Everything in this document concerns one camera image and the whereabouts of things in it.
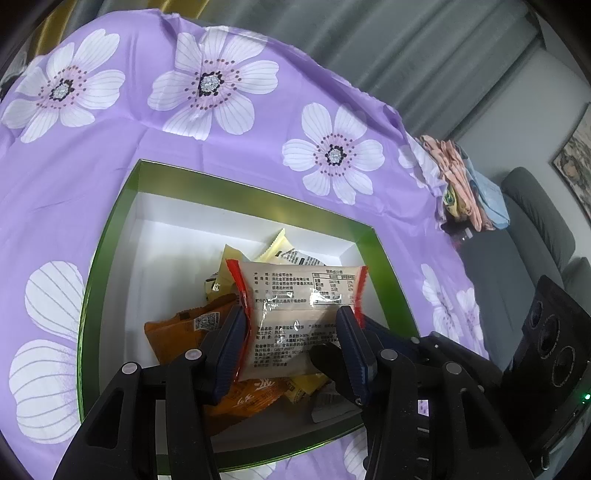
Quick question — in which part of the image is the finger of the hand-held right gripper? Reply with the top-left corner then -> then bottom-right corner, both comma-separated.
362,316 -> 504,384
308,343 -> 362,407

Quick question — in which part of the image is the grey sofa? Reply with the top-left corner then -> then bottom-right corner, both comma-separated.
455,166 -> 591,365

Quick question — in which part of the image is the yellow printed folded cloth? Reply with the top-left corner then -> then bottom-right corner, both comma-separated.
441,187 -> 467,217

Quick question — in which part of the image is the grey yellow striped curtain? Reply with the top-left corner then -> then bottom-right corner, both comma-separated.
28,0 -> 555,153

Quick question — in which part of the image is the pale yellow snack packet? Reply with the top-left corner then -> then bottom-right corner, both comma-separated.
256,229 -> 324,266

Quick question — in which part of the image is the purple floral tablecloth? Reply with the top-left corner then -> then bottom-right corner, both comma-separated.
0,9 -> 490,480

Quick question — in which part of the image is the green cardboard box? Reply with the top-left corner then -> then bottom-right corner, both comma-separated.
76,159 -> 422,472

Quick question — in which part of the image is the pink folded cloth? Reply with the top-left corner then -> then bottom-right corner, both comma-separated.
418,134 -> 485,232

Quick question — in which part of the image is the orange yellow snack packet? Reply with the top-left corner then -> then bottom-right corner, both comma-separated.
198,376 -> 296,437

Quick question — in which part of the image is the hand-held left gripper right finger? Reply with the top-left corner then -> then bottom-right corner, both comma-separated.
335,305 -> 527,480

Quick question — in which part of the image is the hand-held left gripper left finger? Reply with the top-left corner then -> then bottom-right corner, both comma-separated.
53,305 -> 247,480

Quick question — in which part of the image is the blue folded cloth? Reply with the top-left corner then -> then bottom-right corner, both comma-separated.
462,157 -> 511,232

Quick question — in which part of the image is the red white snack packet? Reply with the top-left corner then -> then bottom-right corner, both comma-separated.
225,258 -> 369,384

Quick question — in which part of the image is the framed wall painting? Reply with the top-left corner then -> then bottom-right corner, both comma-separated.
551,104 -> 591,210

